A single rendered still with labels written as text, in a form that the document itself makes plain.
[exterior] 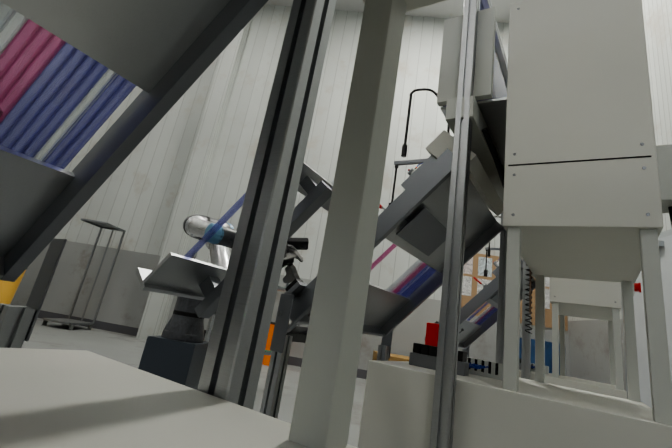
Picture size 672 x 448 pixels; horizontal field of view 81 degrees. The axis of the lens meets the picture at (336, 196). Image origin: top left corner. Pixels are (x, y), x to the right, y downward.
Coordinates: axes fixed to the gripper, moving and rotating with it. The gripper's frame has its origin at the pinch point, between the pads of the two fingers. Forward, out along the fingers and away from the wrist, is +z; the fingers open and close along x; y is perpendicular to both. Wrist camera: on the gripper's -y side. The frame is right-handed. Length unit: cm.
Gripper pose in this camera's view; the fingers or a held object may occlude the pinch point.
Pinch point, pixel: (303, 274)
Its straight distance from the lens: 143.1
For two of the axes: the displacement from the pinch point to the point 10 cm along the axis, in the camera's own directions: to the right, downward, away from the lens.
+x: 1.0, -7.6, -6.4
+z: 5.4, 5.8, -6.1
